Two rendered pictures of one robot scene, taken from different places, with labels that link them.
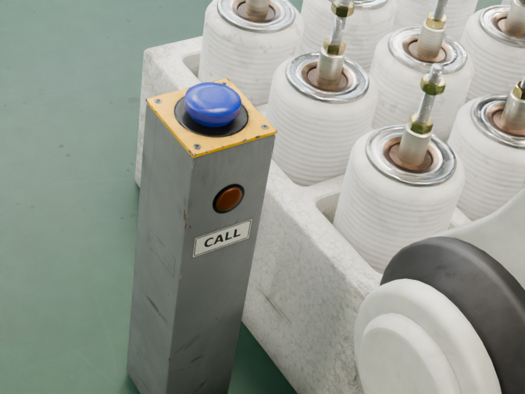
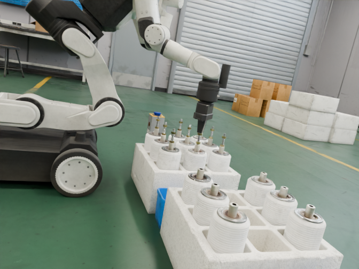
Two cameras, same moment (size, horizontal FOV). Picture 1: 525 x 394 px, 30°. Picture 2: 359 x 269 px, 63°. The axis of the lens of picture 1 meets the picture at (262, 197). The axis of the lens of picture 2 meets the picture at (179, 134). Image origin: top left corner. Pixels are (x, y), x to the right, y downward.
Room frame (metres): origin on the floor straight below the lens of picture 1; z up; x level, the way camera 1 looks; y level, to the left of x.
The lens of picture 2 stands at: (1.18, -1.39, 0.58)
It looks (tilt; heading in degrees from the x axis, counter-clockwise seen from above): 13 degrees down; 108
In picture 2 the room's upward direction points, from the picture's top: 10 degrees clockwise
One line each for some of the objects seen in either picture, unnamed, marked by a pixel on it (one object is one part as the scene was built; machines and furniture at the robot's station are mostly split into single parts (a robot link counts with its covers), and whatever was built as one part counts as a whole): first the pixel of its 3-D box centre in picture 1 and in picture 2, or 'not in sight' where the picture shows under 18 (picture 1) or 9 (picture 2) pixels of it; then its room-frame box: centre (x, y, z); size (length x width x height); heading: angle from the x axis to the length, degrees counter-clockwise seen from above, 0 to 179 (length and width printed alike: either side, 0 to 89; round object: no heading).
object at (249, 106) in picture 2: not in sight; (250, 105); (0.67, 3.69, 0.15); 0.30 x 0.24 x 0.30; 127
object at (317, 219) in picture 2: not in sight; (308, 215); (1.31, -0.56, 0.25); 0.08 x 0.08 x 0.01
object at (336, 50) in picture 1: (334, 45); not in sight; (0.73, -0.04, 0.29); 0.02 x 0.02 x 0.01; 27
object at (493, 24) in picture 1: (515, 27); (196, 151); (0.88, -0.22, 0.25); 0.08 x 0.08 x 0.01
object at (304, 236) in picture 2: not in sight; (299, 244); (1.31, -0.56, 0.16); 0.10 x 0.10 x 0.18
